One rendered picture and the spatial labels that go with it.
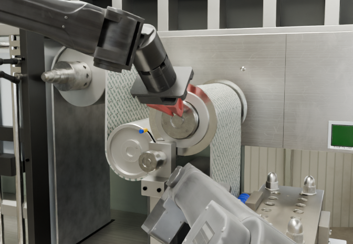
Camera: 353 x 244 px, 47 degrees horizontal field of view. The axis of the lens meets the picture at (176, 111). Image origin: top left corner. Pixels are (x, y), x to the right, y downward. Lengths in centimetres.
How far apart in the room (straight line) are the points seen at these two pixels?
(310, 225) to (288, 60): 42
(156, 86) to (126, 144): 24
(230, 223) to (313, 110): 87
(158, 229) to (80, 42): 31
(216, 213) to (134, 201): 105
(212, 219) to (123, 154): 64
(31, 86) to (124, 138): 22
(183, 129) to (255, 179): 275
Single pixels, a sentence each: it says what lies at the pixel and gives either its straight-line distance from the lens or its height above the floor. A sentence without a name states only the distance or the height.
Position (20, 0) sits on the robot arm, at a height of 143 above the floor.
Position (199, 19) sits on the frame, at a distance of 124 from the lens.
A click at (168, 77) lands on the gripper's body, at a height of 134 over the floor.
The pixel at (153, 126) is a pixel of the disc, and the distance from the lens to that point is 84.
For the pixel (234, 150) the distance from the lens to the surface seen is 98.
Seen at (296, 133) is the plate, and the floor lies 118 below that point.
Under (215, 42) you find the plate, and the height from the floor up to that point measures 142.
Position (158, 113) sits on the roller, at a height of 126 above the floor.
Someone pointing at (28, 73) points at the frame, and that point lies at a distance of 84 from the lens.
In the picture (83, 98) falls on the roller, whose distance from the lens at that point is 94.
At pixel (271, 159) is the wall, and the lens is 351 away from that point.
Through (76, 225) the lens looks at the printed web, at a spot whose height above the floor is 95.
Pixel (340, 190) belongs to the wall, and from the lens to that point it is 374.
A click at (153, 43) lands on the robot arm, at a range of 63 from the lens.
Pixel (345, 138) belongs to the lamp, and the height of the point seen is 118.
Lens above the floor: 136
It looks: 6 degrees down
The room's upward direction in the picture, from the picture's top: straight up
